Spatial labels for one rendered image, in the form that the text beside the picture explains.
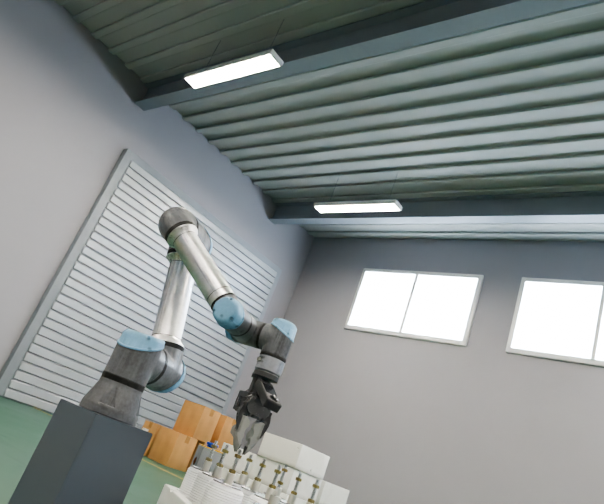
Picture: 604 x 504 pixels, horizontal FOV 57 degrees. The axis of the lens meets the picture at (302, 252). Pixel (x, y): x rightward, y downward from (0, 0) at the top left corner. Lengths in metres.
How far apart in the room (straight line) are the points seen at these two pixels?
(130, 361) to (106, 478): 0.28
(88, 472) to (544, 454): 5.76
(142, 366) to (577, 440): 5.69
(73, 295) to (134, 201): 1.34
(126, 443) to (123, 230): 5.69
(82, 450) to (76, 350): 5.49
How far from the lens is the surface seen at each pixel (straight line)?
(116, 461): 1.52
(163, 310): 1.70
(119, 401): 1.51
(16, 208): 6.64
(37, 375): 6.78
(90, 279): 6.89
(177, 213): 1.68
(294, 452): 4.42
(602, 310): 7.11
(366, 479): 7.49
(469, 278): 7.76
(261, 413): 1.53
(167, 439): 5.54
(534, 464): 6.79
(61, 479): 1.47
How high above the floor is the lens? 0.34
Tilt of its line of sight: 21 degrees up
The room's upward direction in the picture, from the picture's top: 21 degrees clockwise
